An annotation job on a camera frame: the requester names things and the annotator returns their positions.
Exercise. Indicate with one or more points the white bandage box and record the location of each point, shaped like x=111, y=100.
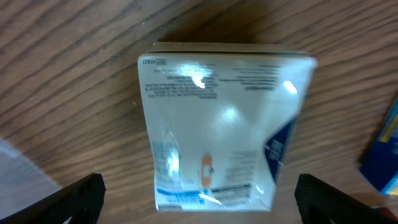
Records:
x=219, y=118

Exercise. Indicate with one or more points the clear plastic container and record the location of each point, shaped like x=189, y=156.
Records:
x=22, y=182

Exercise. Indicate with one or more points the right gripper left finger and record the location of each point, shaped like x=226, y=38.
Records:
x=80, y=202

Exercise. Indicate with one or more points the blue medicine box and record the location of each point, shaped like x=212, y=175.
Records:
x=379, y=166

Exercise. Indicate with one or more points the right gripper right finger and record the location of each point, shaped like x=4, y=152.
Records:
x=320, y=203

